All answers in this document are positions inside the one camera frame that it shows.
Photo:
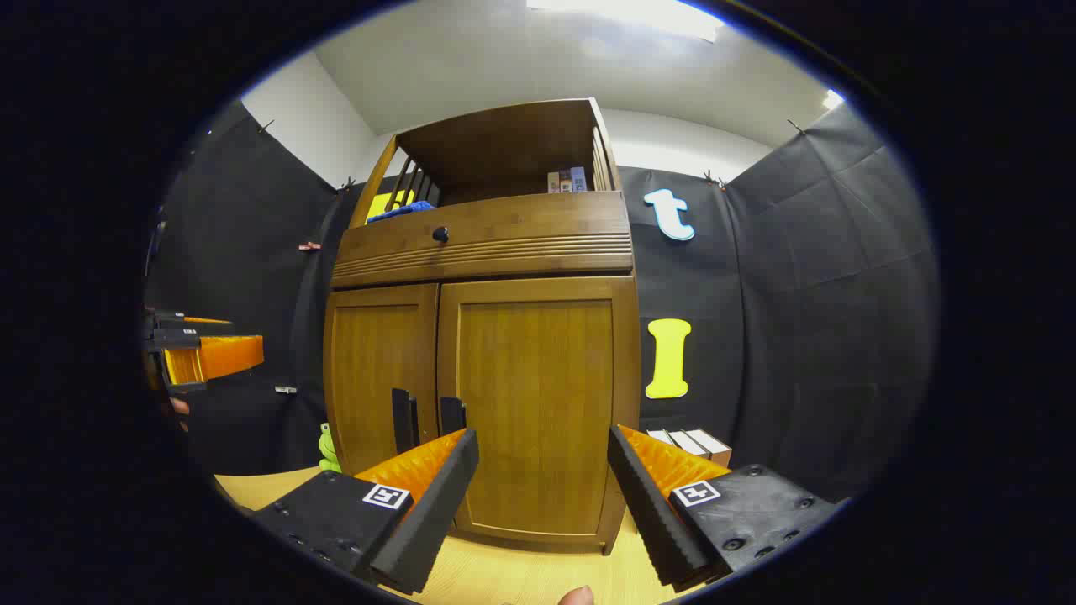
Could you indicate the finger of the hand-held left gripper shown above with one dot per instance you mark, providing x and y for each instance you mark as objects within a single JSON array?
[
  {"x": 181, "y": 321},
  {"x": 227, "y": 355}
]

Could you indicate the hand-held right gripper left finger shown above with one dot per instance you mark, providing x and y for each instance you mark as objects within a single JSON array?
[{"x": 437, "y": 512}]

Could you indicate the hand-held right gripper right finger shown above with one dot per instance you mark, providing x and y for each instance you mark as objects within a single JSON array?
[{"x": 651, "y": 521}]

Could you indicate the wooden shoe cabinet door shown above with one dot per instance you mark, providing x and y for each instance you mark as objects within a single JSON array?
[
  {"x": 374, "y": 361},
  {"x": 538, "y": 378}
]

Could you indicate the wooden double-door shoe cabinet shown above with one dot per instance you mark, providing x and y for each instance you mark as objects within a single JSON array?
[{"x": 513, "y": 147}]

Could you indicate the wooden cabinet drawer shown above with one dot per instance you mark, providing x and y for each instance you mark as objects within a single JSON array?
[{"x": 521, "y": 227}]

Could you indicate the pale green book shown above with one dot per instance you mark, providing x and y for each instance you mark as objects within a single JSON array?
[{"x": 660, "y": 436}]

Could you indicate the grey-brown book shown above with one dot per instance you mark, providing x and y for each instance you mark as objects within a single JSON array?
[{"x": 688, "y": 442}]

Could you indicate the green toy frog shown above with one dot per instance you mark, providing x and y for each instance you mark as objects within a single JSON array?
[{"x": 328, "y": 451}]

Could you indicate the blue cloth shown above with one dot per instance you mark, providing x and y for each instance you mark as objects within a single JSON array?
[{"x": 403, "y": 210}]

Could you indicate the black backdrop cloth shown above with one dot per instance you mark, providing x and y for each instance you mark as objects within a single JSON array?
[{"x": 799, "y": 294}]

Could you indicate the small lavender book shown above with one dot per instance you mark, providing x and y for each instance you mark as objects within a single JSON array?
[{"x": 578, "y": 179}]

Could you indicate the small ceiling light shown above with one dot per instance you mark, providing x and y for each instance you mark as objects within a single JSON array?
[{"x": 832, "y": 99}]

